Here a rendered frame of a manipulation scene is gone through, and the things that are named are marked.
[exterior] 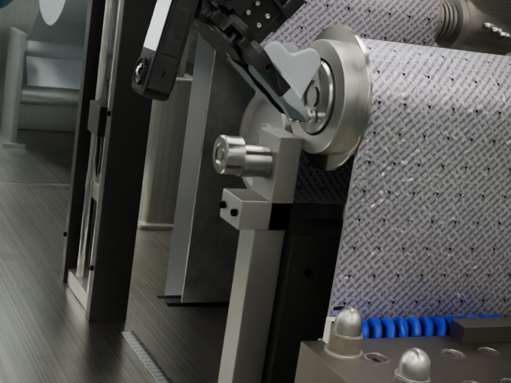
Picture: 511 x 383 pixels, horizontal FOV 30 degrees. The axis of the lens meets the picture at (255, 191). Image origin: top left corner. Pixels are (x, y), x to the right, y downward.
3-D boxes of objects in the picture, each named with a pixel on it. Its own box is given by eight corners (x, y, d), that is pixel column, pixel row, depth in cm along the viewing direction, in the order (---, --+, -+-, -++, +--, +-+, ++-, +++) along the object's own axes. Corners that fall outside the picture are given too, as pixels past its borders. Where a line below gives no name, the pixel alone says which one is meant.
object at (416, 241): (323, 337, 96) (353, 161, 92) (504, 330, 106) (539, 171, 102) (325, 340, 95) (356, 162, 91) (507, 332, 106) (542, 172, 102)
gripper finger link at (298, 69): (353, 90, 91) (295, 19, 87) (311, 134, 90) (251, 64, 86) (338, 86, 94) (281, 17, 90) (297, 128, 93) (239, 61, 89)
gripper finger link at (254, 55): (298, 88, 87) (238, 17, 83) (286, 99, 87) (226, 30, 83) (277, 82, 91) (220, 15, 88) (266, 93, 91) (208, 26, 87)
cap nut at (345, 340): (317, 345, 89) (325, 300, 88) (350, 343, 91) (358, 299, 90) (335, 361, 86) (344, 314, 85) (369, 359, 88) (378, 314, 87)
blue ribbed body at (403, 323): (327, 344, 95) (332, 312, 95) (495, 337, 105) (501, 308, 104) (344, 359, 92) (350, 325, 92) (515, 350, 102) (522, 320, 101)
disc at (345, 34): (284, 142, 104) (312, 9, 99) (287, 142, 104) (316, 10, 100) (347, 193, 92) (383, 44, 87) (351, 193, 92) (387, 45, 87)
